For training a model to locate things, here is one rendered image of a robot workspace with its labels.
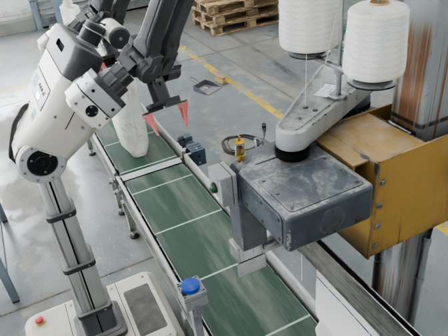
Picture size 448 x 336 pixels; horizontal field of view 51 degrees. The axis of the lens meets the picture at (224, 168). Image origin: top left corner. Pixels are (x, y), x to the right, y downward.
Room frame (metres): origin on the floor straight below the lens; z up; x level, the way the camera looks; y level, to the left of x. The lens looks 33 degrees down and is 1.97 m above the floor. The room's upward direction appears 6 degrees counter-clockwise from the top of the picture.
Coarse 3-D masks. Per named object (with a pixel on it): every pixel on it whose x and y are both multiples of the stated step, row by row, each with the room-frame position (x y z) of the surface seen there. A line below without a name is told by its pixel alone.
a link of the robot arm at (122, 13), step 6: (114, 0) 1.90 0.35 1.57; (120, 0) 1.88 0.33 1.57; (126, 0) 1.90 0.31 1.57; (114, 6) 1.89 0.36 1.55; (120, 6) 1.89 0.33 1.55; (126, 6) 1.91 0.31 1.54; (114, 12) 1.88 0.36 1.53; (120, 12) 1.89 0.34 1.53; (126, 12) 1.92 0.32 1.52; (114, 18) 1.88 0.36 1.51; (120, 18) 1.90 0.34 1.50; (120, 24) 1.91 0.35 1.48
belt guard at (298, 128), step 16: (320, 80) 1.28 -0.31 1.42; (304, 96) 1.18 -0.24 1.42; (352, 96) 1.17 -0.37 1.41; (288, 112) 1.09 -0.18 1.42; (304, 112) 1.08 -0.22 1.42; (320, 112) 1.07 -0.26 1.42; (336, 112) 1.10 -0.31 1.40; (288, 128) 1.01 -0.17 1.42; (304, 128) 1.00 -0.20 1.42; (320, 128) 1.04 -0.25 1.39; (288, 144) 0.98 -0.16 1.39; (304, 144) 0.99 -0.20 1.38
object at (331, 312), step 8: (320, 288) 0.91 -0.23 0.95; (328, 288) 0.88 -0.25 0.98; (320, 296) 0.91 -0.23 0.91; (328, 296) 0.88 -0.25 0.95; (336, 296) 0.85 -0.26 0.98; (320, 304) 0.91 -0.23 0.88; (328, 304) 0.88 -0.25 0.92; (336, 304) 0.85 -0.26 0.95; (344, 304) 0.82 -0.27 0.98; (320, 312) 0.91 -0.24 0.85; (328, 312) 0.88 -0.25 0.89; (336, 312) 0.85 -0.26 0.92; (344, 312) 0.82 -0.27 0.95; (352, 312) 0.79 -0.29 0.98; (320, 320) 0.90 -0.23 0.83; (328, 320) 0.88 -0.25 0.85; (336, 320) 0.84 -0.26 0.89; (344, 320) 0.81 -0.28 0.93; (352, 320) 0.79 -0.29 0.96; (360, 320) 0.76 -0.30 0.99; (320, 328) 0.88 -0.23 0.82; (328, 328) 0.87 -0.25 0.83; (336, 328) 0.84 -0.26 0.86; (344, 328) 0.81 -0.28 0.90; (352, 328) 0.78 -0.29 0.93; (360, 328) 0.76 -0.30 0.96; (368, 328) 0.73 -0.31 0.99
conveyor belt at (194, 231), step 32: (160, 192) 2.29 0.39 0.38; (192, 192) 2.25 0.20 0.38; (160, 224) 1.99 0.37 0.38; (192, 224) 1.96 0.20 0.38; (224, 224) 1.93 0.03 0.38; (192, 256) 1.71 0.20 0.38; (224, 256) 1.69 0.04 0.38; (224, 288) 1.48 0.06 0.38; (256, 288) 1.46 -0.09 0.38; (224, 320) 1.31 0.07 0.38; (256, 320) 1.29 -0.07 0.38; (288, 320) 1.27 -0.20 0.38
